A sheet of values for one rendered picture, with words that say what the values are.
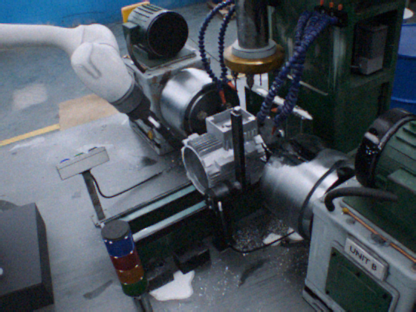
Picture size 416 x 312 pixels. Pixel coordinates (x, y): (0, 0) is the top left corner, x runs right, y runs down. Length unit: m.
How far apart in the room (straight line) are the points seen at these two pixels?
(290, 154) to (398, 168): 0.36
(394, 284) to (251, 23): 0.74
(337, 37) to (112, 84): 0.63
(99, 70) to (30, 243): 0.62
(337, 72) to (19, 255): 1.10
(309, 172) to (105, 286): 0.69
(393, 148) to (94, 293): 0.92
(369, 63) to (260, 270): 0.72
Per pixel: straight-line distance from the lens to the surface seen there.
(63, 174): 1.34
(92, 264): 1.38
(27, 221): 1.45
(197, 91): 1.42
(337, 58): 1.24
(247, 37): 1.17
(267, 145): 1.44
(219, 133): 1.22
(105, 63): 1.02
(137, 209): 1.33
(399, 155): 0.82
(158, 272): 1.21
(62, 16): 6.65
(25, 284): 1.27
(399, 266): 0.84
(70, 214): 1.59
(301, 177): 1.04
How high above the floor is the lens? 1.79
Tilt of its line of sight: 35 degrees down
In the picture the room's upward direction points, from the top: 7 degrees counter-clockwise
